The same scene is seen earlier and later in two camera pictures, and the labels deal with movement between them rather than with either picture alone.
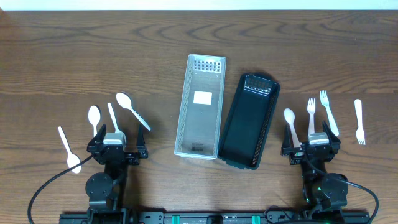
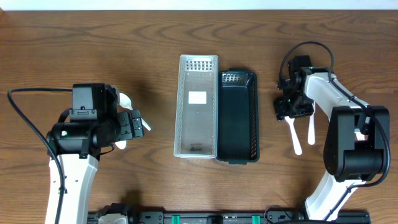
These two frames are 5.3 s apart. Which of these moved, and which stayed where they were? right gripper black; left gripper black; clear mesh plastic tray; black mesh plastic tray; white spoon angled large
Moved: left gripper black; clear mesh plastic tray; black mesh plastic tray; right gripper black
Stayed: white spoon angled large
